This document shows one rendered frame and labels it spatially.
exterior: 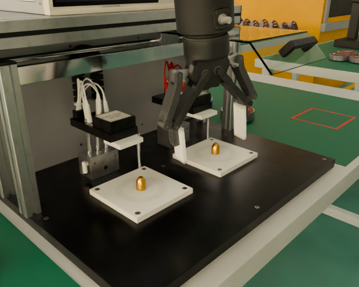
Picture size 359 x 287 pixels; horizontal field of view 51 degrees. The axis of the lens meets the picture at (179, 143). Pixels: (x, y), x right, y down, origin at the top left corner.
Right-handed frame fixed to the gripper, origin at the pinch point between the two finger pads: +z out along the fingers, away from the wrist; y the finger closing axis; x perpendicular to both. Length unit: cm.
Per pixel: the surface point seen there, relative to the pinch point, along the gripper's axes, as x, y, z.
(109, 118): 15.8, -13.3, -3.8
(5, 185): 22.0, -35.0, 6.2
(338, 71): 71, 132, 34
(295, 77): 193, 235, 93
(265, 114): 38, 49, 22
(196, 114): 18.8, 9.2, 3.2
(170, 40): 30.6, 10.6, -12.3
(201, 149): 18.9, 9.8, 13.3
